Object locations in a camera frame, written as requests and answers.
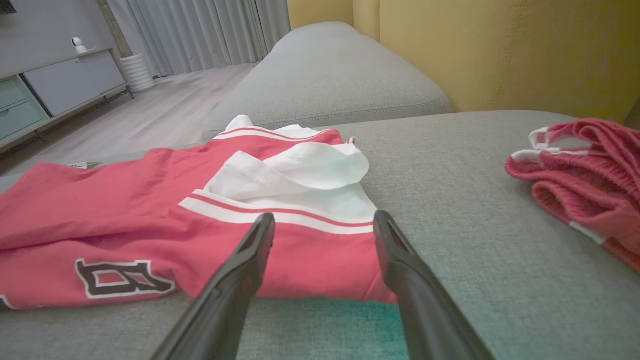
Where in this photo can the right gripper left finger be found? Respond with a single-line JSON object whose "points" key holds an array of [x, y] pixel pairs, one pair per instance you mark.
{"points": [[225, 295]]}

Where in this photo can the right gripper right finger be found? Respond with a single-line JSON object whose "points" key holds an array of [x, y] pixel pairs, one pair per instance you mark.
{"points": [[425, 300]]}

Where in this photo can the red white letter jersey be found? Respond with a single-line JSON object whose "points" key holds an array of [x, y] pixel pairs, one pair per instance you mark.
{"points": [[150, 215]]}

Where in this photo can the red mesh basketball shorts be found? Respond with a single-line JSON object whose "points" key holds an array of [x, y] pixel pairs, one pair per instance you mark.
{"points": [[590, 190]]}

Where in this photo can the grey ottoman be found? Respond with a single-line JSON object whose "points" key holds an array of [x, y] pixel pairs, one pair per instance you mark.
{"points": [[500, 250]]}

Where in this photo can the small white paper tag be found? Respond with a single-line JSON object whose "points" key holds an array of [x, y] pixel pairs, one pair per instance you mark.
{"points": [[85, 164]]}

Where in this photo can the white ribbed cylinder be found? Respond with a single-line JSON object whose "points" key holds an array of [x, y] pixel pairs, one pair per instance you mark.
{"points": [[137, 72]]}

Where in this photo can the grey seamed sofa cushion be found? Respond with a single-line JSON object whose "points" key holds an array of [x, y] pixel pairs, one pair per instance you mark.
{"points": [[330, 80]]}

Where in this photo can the yellow sofa backrest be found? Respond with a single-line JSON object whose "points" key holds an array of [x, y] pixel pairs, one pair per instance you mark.
{"points": [[500, 50]]}

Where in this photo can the grey pleated curtain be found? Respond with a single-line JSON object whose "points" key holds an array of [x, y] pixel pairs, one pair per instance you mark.
{"points": [[200, 32]]}

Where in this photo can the grey teal low cabinet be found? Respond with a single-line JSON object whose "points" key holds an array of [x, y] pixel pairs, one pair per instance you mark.
{"points": [[65, 85]]}

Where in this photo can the small white security camera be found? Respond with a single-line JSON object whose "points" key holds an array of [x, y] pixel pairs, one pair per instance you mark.
{"points": [[78, 45]]}

